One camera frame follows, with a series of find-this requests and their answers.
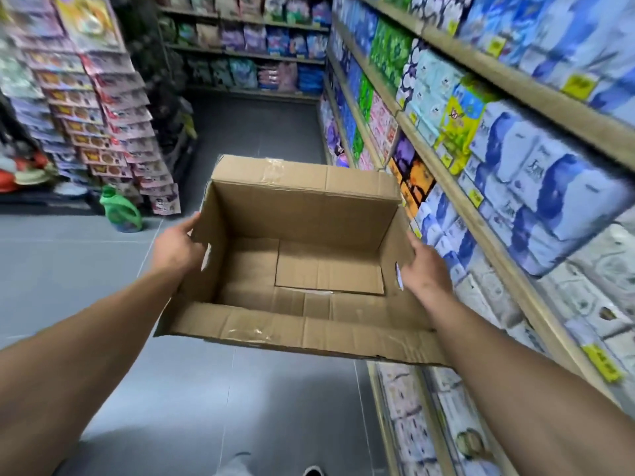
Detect person's right hand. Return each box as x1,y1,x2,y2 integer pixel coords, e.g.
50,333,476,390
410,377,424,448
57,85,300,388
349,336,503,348
399,231,454,306

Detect person's left hand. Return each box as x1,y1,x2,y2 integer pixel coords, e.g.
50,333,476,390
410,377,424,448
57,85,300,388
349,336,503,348
151,212,206,276

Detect brown cardboard box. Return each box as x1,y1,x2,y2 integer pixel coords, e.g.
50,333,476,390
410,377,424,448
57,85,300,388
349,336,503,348
155,154,450,367

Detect person's left forearm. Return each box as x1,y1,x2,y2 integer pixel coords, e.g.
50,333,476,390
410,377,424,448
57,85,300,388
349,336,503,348
0,265,185,476

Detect person's right forearm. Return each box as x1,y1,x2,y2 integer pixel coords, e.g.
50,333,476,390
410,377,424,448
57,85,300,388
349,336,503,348
426,287,635,476

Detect stack of purple orange packets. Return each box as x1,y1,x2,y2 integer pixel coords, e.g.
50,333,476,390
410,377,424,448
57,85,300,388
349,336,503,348
388,135,437,219

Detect green detergent bottle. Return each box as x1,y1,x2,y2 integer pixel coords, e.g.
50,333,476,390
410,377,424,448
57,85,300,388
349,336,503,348
99,185,144,234

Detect yellow green tissue pack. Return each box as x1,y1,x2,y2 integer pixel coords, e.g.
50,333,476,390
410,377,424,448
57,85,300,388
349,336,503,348
435,75,491,167

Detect row of blue white tissue packs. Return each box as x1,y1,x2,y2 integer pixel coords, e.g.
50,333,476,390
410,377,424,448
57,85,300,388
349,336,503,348
416,100,635,279

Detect hanging rack of pink packets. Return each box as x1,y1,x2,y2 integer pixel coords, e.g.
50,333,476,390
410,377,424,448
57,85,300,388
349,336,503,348
0,0,182,217

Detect pile of colourful goods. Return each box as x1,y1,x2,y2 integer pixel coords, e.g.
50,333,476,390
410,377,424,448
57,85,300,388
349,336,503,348
0,141,58,195

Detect short wooden shelf unit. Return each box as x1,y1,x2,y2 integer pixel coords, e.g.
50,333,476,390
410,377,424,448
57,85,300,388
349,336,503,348
158,0,332,103

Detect stack of white printed packs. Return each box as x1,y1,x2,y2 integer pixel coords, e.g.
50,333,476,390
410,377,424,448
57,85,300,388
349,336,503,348
376,361,504,476

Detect long wooden shelf unit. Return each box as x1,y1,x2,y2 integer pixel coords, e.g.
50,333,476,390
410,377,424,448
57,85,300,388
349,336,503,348
317,0,635,476

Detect stack of green packets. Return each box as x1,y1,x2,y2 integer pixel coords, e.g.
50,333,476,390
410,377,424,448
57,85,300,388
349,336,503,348
369,19,413,91

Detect rows of pastel hygiene packets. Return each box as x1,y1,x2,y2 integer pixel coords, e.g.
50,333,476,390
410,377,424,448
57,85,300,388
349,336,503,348
160,0,332,95

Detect row of yellow price tags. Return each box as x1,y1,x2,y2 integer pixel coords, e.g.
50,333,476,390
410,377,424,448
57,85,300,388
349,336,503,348
394,17,626,384

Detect row of pale blue paper packs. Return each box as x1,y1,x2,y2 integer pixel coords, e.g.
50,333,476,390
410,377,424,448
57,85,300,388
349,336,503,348
411,0,635,125

